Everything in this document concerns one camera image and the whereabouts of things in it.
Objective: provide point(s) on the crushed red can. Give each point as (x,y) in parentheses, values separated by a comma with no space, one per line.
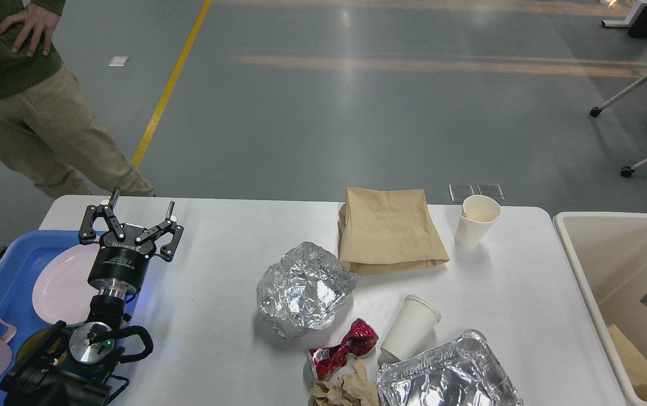
(358,341)

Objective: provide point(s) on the floor outlet plates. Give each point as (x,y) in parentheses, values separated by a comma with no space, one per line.
(460,191)

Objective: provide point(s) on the brown paper bag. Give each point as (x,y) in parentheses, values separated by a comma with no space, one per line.
(634,363)
(384,232)

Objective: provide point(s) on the crumpled aluminium foil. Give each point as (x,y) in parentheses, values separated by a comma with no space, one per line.
(304,290)

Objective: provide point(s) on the white paper cup lying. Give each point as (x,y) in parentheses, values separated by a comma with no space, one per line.
(415,320)

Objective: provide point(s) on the white desk leg far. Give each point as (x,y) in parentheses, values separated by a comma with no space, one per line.
(635,22)

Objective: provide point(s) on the beige plastic bin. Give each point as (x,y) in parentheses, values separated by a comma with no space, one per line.
(608,254)

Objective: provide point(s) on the person in khaki trousers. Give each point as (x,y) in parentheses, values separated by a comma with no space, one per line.
(48,130)

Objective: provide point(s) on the aluminium foil tray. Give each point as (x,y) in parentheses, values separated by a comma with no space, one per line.
(463,371)

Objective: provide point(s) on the dark teal mug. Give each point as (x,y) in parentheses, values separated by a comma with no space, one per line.
(32,344)

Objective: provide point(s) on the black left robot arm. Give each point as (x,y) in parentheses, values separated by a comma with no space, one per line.
(74,364)

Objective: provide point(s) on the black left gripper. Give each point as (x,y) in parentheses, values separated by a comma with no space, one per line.
(123,262)

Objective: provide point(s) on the pink plate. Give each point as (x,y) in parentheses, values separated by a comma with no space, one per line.
(62,290)

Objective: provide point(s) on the crumpled brown paper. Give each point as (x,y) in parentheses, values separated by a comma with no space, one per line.
(351,389)

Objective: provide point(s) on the white paper cup upright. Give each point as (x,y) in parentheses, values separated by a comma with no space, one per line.
(478,214)

